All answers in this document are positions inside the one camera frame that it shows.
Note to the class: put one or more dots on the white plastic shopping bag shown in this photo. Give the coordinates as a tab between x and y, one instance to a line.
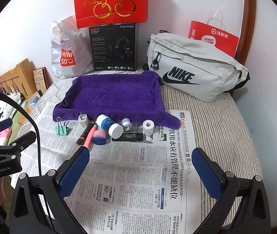
77	46

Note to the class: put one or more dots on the pink pen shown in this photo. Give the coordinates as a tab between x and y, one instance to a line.
89	139

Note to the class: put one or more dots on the pink cloth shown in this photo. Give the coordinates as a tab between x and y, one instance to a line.
4	135

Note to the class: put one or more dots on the wooden door frame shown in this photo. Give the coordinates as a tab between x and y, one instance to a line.
248	17

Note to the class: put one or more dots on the floral pillow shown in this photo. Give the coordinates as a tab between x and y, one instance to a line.
11	100

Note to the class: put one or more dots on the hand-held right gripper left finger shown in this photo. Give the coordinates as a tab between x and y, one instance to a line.
76	169

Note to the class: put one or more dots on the black rectangular bar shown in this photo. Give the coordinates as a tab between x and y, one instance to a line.
127	137

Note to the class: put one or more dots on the patterned book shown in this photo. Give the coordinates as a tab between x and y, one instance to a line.
39	78

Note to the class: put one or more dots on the blue white lotion bottle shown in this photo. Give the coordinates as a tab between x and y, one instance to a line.
109	124

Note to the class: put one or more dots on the white charger plug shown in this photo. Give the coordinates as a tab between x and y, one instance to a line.
82	120

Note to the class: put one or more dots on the black gold tube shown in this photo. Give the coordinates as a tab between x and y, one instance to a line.
85	134

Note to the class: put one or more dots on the green binder clip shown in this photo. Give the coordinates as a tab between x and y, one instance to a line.
62	129

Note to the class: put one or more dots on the grey waist bag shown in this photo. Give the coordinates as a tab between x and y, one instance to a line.
201	61

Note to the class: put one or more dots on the newspaper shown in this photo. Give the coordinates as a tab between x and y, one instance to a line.
133	175

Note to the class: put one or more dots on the black headphone box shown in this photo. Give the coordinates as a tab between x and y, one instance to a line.
104	48

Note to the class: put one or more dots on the pink blue eraser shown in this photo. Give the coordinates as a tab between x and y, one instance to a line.
99	138

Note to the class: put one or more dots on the purple towel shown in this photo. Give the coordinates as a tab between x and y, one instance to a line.
114	92

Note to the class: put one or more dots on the small white cap adapter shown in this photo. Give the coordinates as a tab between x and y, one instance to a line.
126	122

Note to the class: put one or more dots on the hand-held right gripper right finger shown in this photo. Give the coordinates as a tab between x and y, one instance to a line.
205	173

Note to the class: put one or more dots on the white tape roll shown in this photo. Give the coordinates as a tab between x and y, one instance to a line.
148	128

